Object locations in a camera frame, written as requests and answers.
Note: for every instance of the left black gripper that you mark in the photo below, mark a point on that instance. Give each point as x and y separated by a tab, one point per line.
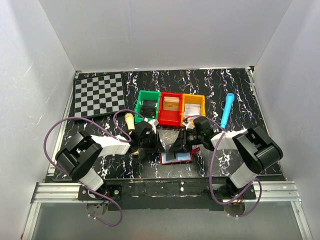
155	140

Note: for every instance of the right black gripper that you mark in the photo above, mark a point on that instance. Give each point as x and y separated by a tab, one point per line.
182	139

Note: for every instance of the red leather card holder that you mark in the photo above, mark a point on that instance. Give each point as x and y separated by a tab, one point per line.
181	157

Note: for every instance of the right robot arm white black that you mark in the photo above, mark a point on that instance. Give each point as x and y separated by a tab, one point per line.
255	146

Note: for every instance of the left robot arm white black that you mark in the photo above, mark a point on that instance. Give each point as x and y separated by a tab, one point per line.
79	155

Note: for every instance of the white card stack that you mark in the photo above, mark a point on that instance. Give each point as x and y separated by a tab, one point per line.
192	109

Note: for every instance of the black card in green bin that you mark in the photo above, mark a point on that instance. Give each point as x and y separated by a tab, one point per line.
149	108

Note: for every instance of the brown card stack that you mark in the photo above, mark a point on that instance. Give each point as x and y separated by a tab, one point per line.
170	103

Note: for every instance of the red plastic bin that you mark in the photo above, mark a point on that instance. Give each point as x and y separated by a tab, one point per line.
168	117

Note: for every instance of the wooden rolling pin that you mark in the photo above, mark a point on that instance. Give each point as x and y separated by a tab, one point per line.
130	122

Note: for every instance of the orange plastic bin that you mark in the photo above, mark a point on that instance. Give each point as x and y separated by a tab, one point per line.
192	99

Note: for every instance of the green plastic bin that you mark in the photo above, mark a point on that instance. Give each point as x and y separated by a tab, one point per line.
148	95

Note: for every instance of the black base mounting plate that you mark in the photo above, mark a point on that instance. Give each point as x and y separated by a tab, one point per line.
160	193

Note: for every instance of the black chess piece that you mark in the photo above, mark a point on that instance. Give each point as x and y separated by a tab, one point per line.
102	105

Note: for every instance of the blue toy microphone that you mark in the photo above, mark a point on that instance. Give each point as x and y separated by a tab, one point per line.
227	109

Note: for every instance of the black and grey chessboard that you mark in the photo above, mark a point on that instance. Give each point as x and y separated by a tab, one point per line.
89	92

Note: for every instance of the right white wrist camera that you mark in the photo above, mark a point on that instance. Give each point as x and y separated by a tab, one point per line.
188	124

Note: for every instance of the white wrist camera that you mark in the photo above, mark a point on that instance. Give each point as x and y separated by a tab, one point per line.
188	124
154	122

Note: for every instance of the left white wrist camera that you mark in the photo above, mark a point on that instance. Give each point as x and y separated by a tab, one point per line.
154	122

